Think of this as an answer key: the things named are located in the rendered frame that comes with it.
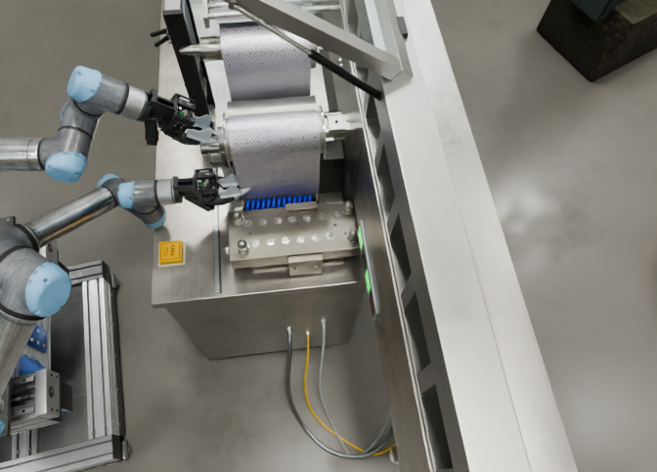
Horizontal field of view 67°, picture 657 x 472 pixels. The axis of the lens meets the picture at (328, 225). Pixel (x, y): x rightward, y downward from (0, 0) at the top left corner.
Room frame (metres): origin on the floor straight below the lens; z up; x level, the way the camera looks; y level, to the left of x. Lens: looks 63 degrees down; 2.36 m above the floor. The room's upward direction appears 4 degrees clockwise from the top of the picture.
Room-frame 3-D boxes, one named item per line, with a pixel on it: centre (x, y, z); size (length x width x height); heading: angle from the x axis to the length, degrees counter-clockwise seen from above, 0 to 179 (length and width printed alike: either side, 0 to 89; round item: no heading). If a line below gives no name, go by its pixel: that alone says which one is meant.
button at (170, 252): (0.59, 0.48, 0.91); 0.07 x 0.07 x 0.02; 11
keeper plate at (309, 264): (0.56, 0.06, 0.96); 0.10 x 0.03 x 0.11; 101
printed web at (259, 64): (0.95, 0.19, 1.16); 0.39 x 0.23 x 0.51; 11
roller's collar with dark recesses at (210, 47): (1.04, 0.36, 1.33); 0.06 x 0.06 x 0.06; 11
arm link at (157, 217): (0.69, 0.56, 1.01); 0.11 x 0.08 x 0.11; 62
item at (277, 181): (0.76, 0.15, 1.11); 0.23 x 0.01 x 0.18; 101
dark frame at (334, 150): (0.87, 0.14, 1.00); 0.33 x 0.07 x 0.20; 101
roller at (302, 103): (0.94, 0.19, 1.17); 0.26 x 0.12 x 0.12; 101
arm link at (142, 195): (0.68, 0.54, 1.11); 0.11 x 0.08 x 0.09; 101
